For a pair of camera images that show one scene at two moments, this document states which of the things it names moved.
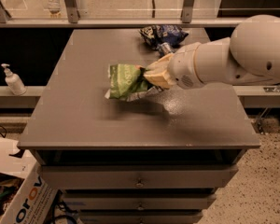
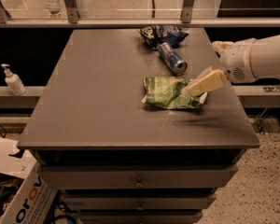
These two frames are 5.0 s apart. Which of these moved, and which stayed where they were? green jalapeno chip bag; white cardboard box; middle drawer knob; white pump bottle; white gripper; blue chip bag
Moved: white gripper; green jalapeno chip bag
Stayed: white cardboard box; white pump bottle; blue chip bag; middle drawer knob
